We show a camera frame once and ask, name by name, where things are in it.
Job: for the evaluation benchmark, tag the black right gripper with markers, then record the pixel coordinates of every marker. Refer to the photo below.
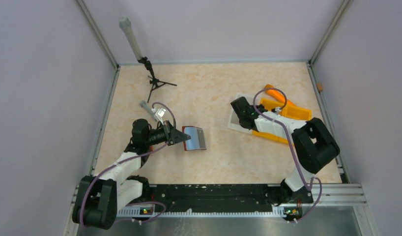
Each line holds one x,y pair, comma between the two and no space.
245,113

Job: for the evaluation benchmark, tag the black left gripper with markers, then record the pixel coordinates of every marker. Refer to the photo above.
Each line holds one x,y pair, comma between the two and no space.
170,132

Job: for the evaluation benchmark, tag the red card holder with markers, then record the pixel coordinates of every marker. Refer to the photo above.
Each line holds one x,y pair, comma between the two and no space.
197,138

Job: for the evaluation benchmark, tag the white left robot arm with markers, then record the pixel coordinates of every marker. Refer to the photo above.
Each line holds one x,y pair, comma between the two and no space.
100,197

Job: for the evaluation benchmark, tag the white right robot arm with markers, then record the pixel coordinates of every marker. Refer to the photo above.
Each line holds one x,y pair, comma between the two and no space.
309,140

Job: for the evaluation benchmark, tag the white plastic bin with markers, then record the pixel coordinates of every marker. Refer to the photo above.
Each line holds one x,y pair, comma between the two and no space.
233,122

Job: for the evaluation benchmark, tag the orange plastic cylinder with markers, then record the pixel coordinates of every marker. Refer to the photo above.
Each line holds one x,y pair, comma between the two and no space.
277,95

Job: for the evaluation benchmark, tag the grey toy block bar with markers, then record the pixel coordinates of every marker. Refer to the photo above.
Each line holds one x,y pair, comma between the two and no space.
151,111

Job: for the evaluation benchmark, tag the yellow plastic double bin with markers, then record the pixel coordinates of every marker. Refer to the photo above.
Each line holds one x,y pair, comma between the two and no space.
289,111

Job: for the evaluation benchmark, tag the black mini tripod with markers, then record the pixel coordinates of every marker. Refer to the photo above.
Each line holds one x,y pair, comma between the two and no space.
155,82

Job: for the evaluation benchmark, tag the grey tube on tripod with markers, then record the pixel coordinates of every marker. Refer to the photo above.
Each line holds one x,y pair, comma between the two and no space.
125,25

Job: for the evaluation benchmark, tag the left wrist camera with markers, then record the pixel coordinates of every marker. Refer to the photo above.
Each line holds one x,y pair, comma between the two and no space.
158,114

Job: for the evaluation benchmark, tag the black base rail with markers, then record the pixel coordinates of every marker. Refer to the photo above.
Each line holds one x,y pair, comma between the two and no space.
226,198

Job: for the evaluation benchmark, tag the small brown wall knob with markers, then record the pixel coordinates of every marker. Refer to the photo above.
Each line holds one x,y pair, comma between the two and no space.
319,87

